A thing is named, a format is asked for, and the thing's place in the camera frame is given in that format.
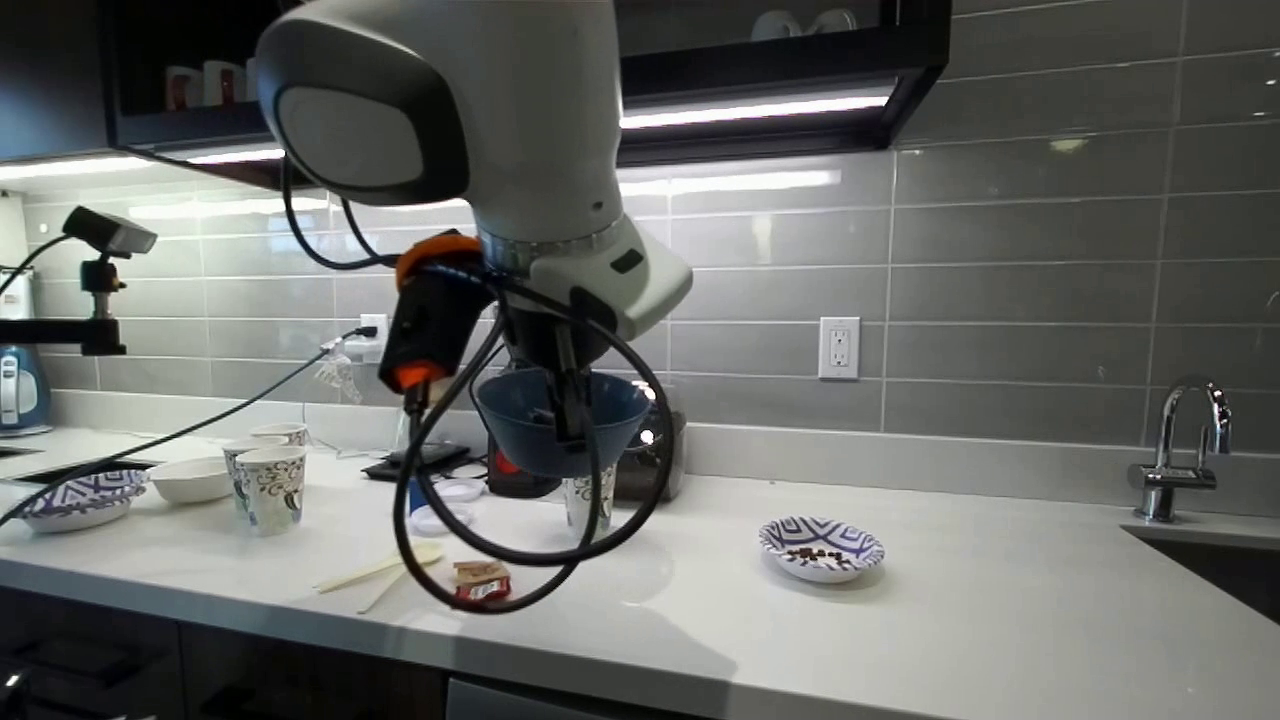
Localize blue electric kettle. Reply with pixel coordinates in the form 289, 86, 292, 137
0, 341, 51, 435

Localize dark cabinet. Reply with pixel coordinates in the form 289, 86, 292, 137
0, 579, 751, 720
99, 0, 961, 172

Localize under cabinet light strip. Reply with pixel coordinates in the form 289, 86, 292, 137
176, 85, 901, 172

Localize red ketchup packet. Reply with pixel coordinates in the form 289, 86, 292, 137
447, 571, 519, 613

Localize dark lower cabinet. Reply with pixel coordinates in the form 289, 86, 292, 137
0, 579, 751, 720

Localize cream plastic spoon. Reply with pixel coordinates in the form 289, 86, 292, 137
351, 551, 450, 617

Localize chrome dome appliance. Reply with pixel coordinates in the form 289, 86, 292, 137
613, 397, 693, 509

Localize dark upper cabinet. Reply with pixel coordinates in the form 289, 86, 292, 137
99, 0, 961, 172

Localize white mug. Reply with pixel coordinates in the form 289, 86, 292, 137
162, 61, 204, 114
198, 56, 252, 110

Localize black camera on mount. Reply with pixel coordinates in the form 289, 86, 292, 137
54, 198, 162, 259

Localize chrome faucet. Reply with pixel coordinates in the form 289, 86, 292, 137
1129, 374, 1240, 528

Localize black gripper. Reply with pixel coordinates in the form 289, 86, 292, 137
506, 283, 608, 452

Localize white cup behind glass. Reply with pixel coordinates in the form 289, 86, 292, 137
809, 3, 865, 38
746, 3, 809, 43

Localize brown sauce packet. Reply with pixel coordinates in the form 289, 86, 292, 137
450, 556, 512, 587

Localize white bowl with blue pattern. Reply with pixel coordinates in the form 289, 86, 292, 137
16, 465, 151, 541
754, 510, 890, 587

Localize plain white bowl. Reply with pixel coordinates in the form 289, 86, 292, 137
144, 452, 241, 509

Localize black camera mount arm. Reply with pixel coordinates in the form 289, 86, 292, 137
0, 257, 133, 359

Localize thin black cable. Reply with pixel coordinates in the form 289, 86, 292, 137
0, 318, 383, 528

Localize white wall outlet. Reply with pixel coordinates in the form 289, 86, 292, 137
815, 313, 868, 384

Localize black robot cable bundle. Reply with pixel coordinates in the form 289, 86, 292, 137
277, 154, 679, 618

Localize steel sink basin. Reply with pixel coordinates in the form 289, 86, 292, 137
1132, 520, 1280, 629

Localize plain white cup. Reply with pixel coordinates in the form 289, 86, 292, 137
243, 418, 311, 457

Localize black orange wrist camera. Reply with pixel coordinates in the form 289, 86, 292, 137
377, 229, 500, 401

